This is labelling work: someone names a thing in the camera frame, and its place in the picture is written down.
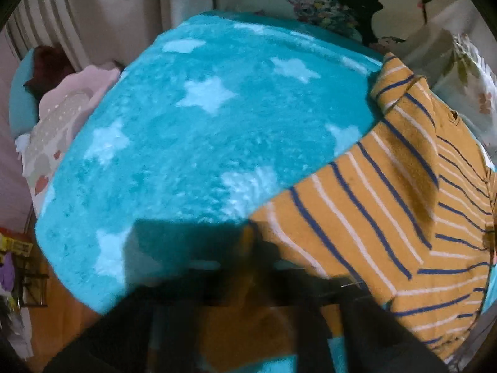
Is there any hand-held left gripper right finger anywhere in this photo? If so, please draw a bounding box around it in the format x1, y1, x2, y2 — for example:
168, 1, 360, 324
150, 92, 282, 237
248, 221, 449, 373

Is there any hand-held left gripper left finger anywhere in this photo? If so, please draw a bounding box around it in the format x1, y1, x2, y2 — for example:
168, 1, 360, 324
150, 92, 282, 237
43, 223, 257, 373

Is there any mustard striped shirt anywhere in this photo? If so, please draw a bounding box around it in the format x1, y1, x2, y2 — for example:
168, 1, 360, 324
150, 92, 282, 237
196, 52, 497, 371

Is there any turquoise star blanket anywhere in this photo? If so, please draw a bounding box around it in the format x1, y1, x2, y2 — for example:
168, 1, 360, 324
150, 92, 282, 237
35, 10, 497, 373

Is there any black metal rack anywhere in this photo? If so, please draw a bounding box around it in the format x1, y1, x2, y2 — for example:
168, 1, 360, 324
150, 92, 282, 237
0, 227, 49, 308

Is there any yellow packet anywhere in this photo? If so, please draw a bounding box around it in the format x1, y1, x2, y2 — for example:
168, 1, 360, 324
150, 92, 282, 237
0, 233, 34, 258

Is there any purple plastic item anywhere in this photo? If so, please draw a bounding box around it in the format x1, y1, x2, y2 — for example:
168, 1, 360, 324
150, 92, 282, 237
0, 252, 16, 293

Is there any pink dotted pillow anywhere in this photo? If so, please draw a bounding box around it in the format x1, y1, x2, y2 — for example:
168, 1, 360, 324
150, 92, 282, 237
21, 90, 102, 215

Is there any teal pillow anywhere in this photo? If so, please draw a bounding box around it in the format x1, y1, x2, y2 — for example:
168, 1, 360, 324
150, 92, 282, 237
8, 48, 40, 139

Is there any dark red plush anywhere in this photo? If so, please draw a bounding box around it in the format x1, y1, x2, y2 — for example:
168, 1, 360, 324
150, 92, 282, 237
23, 44, 77, 100

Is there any leaf print ruffled pillow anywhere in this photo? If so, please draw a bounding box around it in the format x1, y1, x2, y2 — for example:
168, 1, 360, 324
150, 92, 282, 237
431, 33, 497, 148

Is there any plain white pillow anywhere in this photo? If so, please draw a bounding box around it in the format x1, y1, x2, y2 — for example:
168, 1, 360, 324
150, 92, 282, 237
402, 19, 468, 88

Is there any floral silhouette printed cushion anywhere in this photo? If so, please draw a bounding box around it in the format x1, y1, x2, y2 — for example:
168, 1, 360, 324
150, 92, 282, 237
215, 0, 461, 47

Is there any beige curtain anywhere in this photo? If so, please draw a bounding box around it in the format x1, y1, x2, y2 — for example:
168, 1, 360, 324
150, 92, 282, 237
4, 0, 214, 71

